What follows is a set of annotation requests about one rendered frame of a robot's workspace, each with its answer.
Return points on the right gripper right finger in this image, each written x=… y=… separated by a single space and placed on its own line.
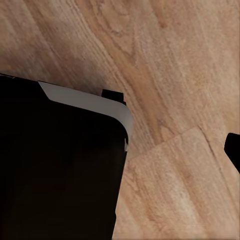
x=232 y=149

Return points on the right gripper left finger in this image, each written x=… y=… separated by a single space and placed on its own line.
x=12 y=150

